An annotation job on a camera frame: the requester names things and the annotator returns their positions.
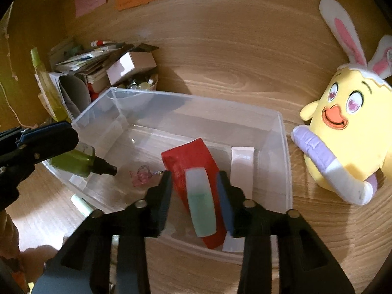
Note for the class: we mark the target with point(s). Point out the tall light green spray bottle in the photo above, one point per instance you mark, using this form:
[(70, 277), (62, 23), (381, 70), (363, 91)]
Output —
[(49, 92)]

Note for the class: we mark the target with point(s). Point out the yellow chick plush toy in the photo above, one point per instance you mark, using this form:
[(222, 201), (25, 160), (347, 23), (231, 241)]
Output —
[(346, 122)]

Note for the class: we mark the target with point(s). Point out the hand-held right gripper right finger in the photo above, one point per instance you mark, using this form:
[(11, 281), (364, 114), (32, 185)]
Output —
[(225, 202)]

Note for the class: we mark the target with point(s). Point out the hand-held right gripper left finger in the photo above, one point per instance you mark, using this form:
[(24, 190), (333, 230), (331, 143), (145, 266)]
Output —
[(164, 196)]

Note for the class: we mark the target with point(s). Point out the pale pink cosmetic tube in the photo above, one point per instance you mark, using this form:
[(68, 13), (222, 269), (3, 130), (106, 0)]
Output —
[(242, 165)]

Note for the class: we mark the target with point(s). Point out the red boxes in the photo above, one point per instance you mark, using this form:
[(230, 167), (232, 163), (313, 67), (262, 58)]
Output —
[(92, 93)]

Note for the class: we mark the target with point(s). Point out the dark green spray bottle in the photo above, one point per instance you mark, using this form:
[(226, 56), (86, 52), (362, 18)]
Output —
[(76, 160)]

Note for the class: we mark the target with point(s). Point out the person's left hand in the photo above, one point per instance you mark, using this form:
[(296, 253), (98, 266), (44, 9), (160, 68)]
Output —
[(8, 235)]

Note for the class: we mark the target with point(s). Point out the red white marker pen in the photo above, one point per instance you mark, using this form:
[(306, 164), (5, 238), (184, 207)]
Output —
[(101, 43)]

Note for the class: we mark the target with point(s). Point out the small white pink box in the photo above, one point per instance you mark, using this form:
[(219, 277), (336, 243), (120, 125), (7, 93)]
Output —
[(128, 67)]

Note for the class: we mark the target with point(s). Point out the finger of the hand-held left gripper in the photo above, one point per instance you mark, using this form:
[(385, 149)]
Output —
[(46, 141)]

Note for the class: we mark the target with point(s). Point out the red foil packet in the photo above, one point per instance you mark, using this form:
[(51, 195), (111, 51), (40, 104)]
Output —
[(177, 165)]

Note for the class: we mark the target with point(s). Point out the black flat case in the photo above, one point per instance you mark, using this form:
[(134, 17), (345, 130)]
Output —
[(147, 48)]

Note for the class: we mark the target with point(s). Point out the white green slim tube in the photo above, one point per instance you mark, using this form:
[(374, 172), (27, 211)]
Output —
[(81, 205)]

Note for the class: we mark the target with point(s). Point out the clear plastic storage bin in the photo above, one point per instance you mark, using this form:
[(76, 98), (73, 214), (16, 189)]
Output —
[(183, 128)]

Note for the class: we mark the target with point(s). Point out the pink hair claw clip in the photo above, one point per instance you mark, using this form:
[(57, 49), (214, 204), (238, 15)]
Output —
[(140, 177)]

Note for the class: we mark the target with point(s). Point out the stack of papers and booklets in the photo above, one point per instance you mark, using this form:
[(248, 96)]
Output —
[(92, 64)]

